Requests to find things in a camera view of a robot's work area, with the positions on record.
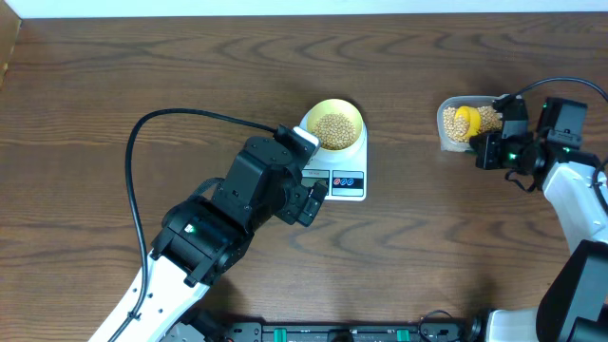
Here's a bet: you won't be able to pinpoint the yellow measuring scoop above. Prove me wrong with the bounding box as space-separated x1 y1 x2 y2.
453 106 482 141

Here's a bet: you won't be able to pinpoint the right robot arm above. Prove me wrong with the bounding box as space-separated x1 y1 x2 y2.
470 95 607 342

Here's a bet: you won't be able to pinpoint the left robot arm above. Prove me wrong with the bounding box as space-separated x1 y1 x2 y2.
91 132 327 341

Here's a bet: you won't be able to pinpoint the white digital kitchen scale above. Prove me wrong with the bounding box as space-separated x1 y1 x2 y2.
302 123 368 201

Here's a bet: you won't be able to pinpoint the soybeans in yellow bowl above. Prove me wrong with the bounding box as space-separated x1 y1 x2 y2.
313 114 357 150

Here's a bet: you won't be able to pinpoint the pale yellow bowl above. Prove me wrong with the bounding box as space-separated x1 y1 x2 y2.
303 99 364 148

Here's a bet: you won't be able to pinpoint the pile of soybeans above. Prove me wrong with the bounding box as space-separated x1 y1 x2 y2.
443 106 502 143

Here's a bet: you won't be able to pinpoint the clear plastic container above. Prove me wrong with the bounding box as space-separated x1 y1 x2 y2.
437 96 495 152

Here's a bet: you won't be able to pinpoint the wooden panel at left edge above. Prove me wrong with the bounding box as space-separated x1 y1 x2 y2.
0 0 22 85

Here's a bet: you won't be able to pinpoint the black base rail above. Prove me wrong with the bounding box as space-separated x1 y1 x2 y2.
161 311 487 342

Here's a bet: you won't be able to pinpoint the left black cable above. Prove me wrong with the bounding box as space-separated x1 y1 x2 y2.
106 107 286 342

